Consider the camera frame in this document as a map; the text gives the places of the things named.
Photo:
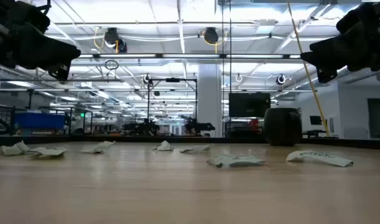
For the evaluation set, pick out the long ceiling light bar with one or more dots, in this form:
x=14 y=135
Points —
x=190 y=56

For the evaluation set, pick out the black robot station frame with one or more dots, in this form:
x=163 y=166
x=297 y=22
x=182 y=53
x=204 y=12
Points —
x=149 y=102

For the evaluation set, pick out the dark green mug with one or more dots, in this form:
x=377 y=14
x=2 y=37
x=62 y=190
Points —
x=283 y=127

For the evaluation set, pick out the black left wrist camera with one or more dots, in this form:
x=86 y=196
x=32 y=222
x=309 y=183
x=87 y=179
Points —
x=34 y=15

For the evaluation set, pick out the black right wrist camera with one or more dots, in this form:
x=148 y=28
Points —
x=353 y=18

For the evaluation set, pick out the blue plastic bin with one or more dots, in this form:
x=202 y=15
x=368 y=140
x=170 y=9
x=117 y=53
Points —
x=39 y=120

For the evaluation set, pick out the black table frame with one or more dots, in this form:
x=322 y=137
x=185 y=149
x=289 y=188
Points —
x=190 y=140

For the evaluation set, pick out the white building column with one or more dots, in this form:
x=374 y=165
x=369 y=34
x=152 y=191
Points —
x=209 y=99

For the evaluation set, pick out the dark equipment cart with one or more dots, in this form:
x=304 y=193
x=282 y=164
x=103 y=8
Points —
x=243 y=127

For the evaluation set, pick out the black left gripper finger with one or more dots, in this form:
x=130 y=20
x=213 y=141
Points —
x=53 y=59
x=50 y=45

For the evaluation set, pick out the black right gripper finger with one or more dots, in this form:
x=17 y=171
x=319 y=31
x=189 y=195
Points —
x=333 y=43
x=333 y=59

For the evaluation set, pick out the black background robot arm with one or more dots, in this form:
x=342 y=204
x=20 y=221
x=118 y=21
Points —
x=141 y=127
x=197 y=127

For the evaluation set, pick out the black cart frame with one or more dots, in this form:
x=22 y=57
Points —
x=91 y=123

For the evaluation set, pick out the white green sweetener packet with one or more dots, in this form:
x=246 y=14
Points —
x=98 y=147
x=163 y=146
x=194 y=148
x=233 y=160
x=50 y=151
x=14 y=150
x=321 y=158

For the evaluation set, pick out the dark grey door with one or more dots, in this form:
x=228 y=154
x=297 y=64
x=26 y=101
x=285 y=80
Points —
x=379 y=118

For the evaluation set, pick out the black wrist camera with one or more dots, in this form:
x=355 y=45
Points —
x=34 y=15
x=353 y=18

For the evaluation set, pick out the small black monitor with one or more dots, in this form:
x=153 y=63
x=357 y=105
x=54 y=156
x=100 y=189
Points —
x=315 y=120

